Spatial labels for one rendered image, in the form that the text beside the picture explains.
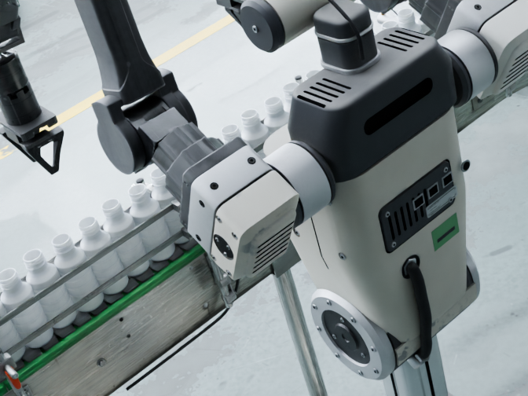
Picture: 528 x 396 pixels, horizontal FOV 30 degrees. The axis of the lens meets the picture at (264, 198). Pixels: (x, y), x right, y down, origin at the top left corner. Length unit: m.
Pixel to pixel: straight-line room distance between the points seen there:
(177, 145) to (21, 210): 3.17
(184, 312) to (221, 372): 1.14
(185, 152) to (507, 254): 2.29
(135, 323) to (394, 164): 0.89
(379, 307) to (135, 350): 0.79
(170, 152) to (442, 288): 0.46
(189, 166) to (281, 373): 2.00
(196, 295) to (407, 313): 0.77
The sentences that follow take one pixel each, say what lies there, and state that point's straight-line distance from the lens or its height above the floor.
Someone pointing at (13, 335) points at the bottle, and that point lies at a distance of 1.89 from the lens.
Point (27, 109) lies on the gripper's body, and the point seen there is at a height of 1.51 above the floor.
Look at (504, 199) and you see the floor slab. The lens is 3.57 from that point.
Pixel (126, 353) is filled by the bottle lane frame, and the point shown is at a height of 0.89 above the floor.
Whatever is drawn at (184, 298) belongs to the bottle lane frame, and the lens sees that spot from 2.03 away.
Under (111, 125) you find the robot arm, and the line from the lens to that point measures 1.20.
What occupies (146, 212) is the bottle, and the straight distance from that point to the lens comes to 1.93.
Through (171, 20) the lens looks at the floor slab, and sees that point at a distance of 5.49.
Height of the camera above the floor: 2.18
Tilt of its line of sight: 35 degrees down
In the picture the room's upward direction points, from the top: 17 degrees counter-clockwise
